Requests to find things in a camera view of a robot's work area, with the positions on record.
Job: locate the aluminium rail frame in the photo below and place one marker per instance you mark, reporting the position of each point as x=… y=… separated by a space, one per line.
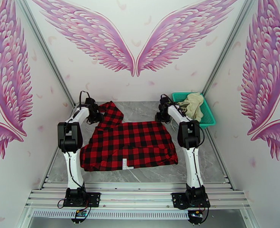
x=135 y=196

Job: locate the aluminium corner post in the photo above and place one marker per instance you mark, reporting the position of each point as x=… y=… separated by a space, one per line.
x=229 y=44
x=48 y=54

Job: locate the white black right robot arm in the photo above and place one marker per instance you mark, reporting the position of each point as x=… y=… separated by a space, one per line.
x=189 y=136

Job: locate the teal plastic basket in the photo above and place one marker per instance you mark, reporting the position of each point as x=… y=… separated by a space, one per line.
x=208 y=118

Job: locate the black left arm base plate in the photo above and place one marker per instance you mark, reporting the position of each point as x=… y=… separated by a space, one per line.
x=94 y=198

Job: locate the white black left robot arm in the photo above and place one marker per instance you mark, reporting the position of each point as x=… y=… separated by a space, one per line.
x=69 y=137

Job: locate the cream fabric garment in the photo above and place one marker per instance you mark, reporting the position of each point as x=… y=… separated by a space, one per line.
x=194 y=106

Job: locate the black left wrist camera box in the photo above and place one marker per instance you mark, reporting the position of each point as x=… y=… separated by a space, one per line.
x=90 y=101

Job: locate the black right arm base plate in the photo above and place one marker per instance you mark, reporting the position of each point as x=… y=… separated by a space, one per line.
x=177 y=200

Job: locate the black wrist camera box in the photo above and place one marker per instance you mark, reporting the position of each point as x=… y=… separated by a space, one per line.
x=164 y=101
x=90 y=101

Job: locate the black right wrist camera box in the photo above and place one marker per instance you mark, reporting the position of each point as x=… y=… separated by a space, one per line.
x=164 y=101

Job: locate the red black plaid shirt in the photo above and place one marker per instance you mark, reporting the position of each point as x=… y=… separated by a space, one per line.
x=130 y=144

